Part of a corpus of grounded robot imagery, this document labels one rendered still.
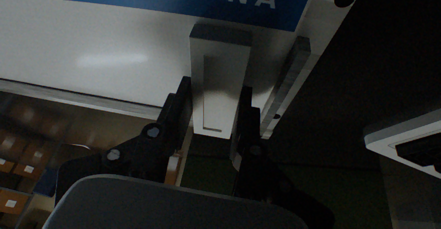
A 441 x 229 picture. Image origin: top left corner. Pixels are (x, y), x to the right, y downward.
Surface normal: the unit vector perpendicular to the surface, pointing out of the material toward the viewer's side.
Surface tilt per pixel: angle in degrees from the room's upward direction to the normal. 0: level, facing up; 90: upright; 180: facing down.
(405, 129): 90
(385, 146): 0
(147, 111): 90
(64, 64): 0
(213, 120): 4
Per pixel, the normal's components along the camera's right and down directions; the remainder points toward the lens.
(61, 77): -0.16, 0.84
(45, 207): -0.19, -0.54
